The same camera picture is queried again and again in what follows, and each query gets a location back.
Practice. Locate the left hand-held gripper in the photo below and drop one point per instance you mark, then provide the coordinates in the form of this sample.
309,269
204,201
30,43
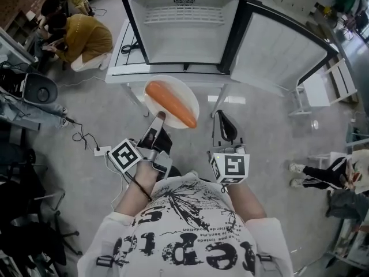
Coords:
125,156

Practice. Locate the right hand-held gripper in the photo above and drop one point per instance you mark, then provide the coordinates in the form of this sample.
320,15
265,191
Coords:
230,166

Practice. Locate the orange carrot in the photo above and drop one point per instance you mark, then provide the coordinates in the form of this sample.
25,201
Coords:
170,102

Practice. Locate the white plate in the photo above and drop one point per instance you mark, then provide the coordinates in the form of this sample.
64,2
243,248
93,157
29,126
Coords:
184,91

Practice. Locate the small white fridge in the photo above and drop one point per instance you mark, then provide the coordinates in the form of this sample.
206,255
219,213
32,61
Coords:
184,39

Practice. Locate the person's right forearm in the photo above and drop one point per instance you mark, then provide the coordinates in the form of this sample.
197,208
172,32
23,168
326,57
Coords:
245,203

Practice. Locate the person's left forearm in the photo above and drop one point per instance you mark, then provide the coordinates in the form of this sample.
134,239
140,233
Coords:
135,195

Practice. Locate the white power strip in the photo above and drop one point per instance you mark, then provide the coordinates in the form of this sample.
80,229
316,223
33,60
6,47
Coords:
103,150

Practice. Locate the white table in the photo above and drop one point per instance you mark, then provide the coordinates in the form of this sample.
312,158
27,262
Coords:
121,68

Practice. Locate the person's white printed shirt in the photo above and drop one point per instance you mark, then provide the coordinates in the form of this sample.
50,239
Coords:
184,212

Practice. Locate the white stool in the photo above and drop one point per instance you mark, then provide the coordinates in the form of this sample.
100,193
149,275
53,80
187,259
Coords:
315,91

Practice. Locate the white wooden rack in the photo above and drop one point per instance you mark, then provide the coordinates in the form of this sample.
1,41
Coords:
344,82

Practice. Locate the black office chair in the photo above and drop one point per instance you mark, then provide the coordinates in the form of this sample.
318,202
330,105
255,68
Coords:
29,241

